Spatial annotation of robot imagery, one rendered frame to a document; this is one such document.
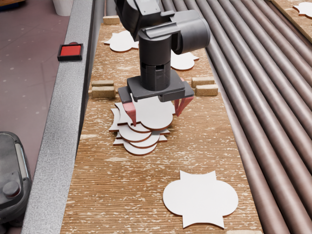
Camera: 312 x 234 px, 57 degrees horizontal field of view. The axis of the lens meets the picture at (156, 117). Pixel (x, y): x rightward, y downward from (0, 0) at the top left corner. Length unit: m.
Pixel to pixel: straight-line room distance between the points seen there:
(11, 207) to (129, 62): 0.90
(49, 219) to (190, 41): 0.41
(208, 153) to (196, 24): 0.27
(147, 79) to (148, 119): 0.13
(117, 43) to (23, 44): 2.23
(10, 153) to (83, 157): 1.09
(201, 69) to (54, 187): 0.51
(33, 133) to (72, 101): 1.32
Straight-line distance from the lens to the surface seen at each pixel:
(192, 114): 0.72
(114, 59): 0.91
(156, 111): 0.66
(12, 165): 1.65
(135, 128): 0.63
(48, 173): 0.66
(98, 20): 1.20
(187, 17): 0.55
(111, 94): 0.76
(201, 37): 0.54
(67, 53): 0.99
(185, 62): 0.88
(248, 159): 0.67
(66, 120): 0.76
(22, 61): 2.89
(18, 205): 1.50
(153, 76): 0.52
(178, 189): 0.57
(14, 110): 2.35
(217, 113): 0.73
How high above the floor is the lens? 1.42
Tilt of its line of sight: 44 degrees down
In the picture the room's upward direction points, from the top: straight up
